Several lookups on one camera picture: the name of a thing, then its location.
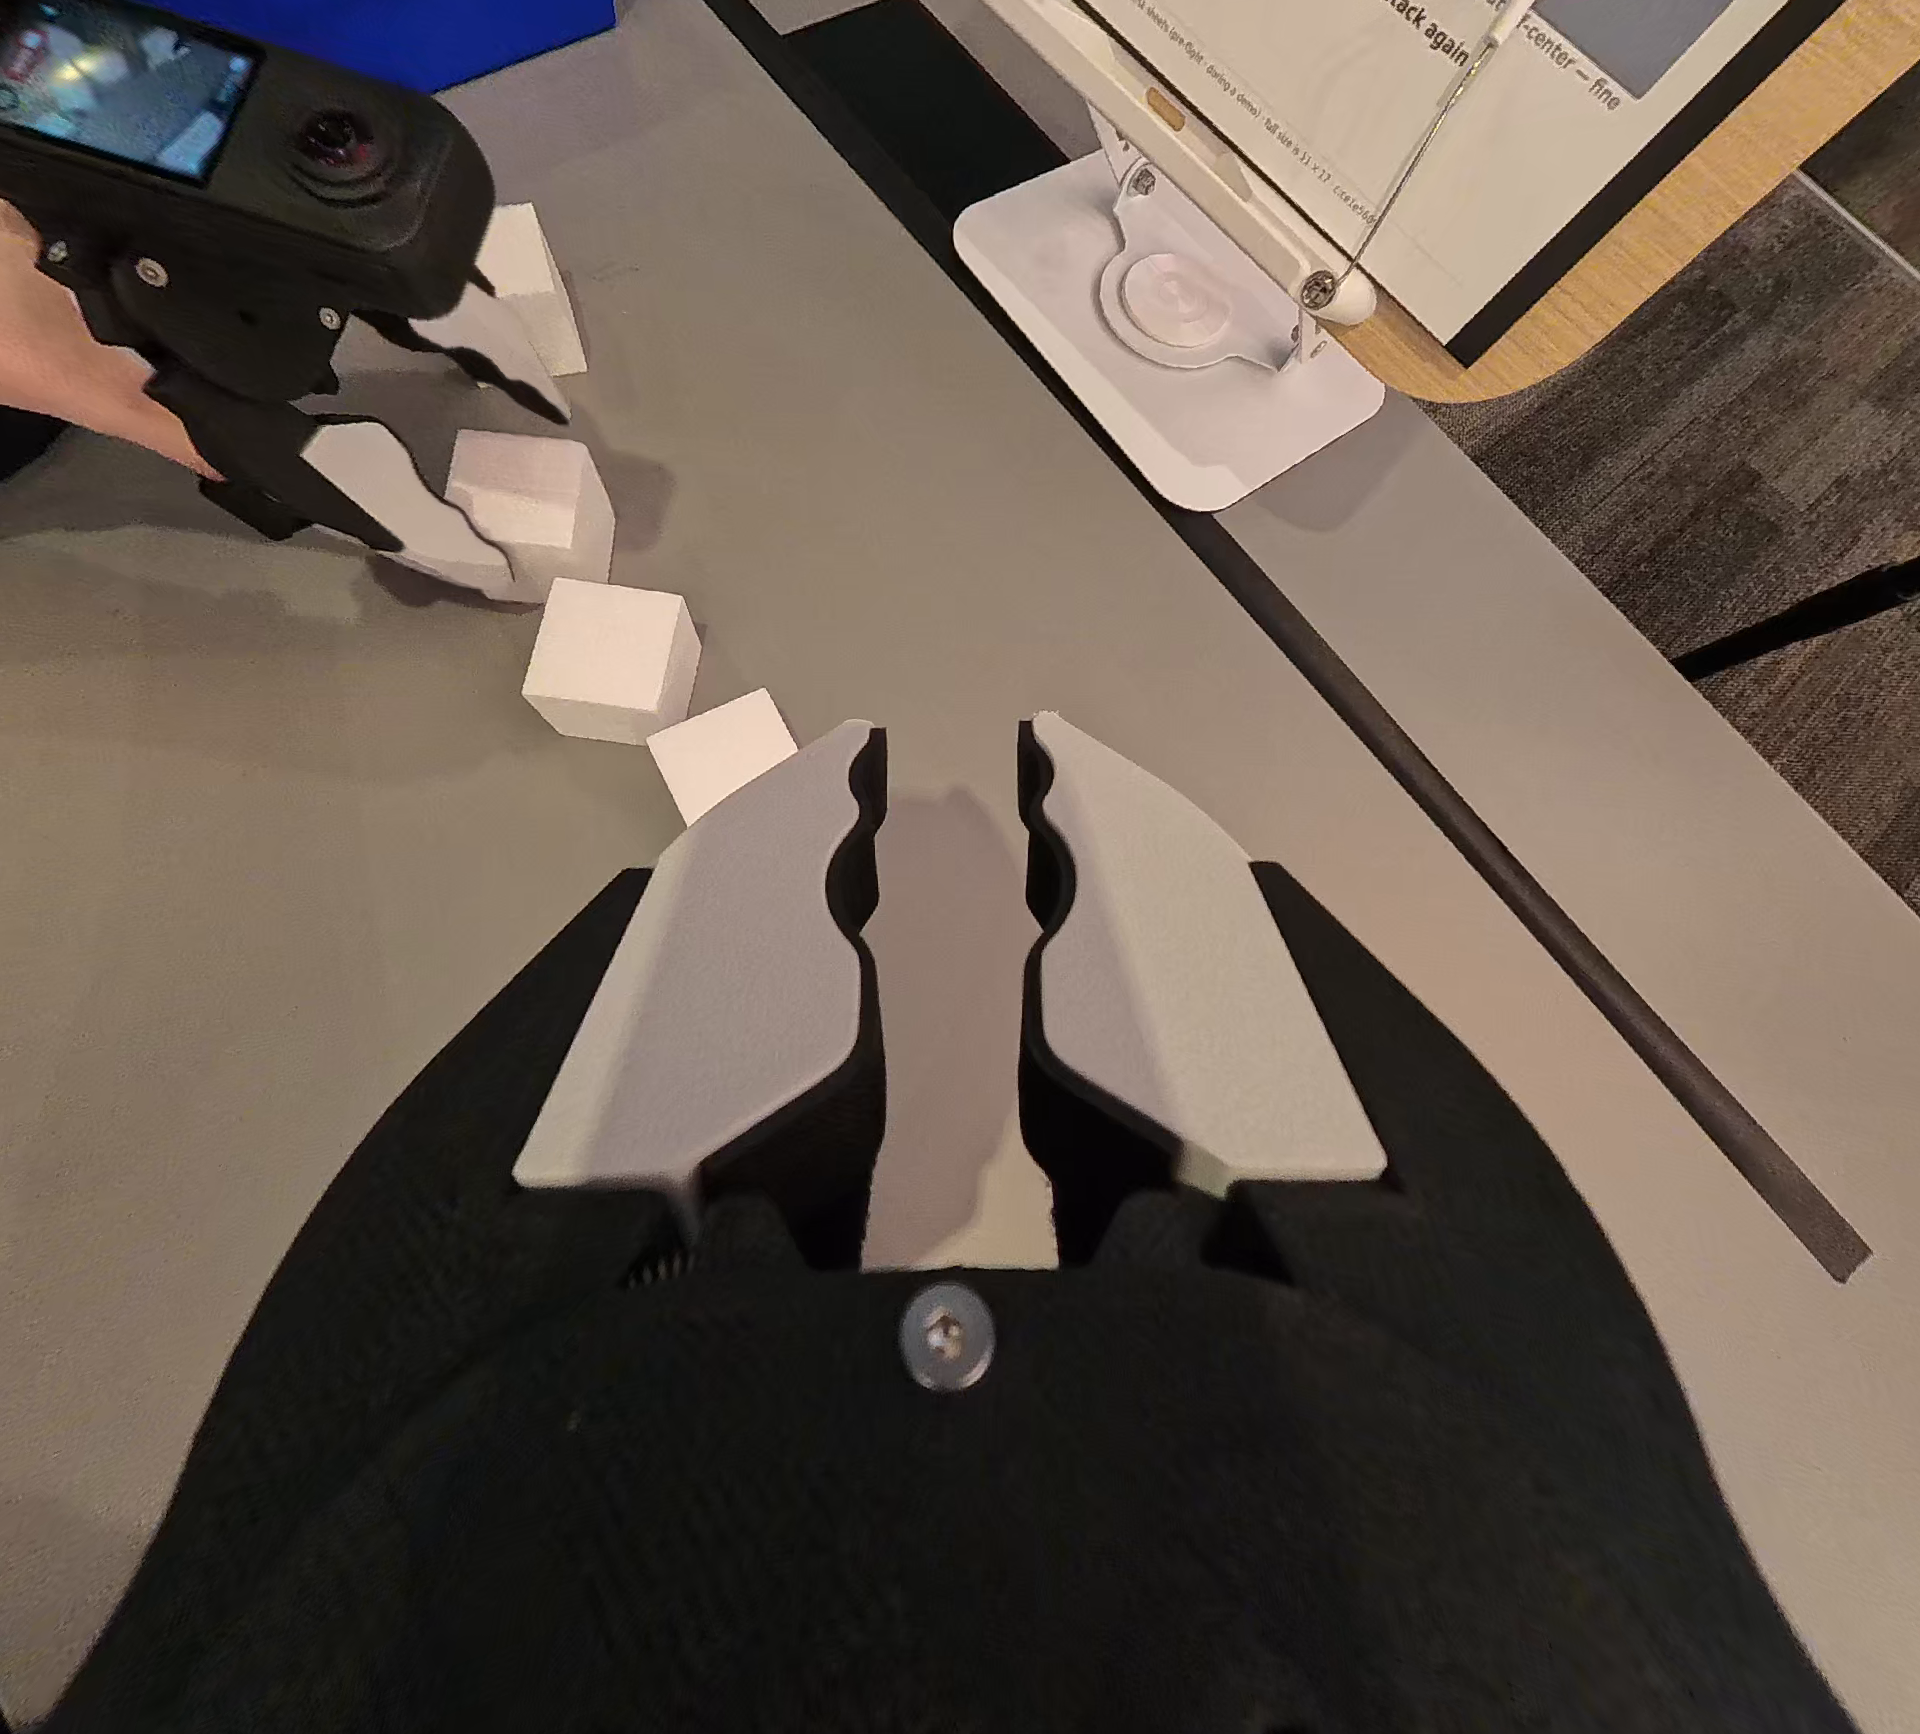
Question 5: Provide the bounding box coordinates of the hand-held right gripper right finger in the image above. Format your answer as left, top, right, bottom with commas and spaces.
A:
1015, 710, 1390, 1267

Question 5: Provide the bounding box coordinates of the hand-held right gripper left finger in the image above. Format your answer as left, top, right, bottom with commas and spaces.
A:
511, 718, 890, 1267

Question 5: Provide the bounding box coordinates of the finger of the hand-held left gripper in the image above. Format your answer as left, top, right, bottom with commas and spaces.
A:
298, 413, 522, 605
336, 281, 576, 426

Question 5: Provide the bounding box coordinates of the white foam cube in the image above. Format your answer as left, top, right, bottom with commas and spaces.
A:
443, 426, 618, 605
470, 200, 588, 380
518, 573, 706, 743
645, 685, 802, 829

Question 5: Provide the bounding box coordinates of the person's left hand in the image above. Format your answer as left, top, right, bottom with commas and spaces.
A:
0, 198, 230, 486

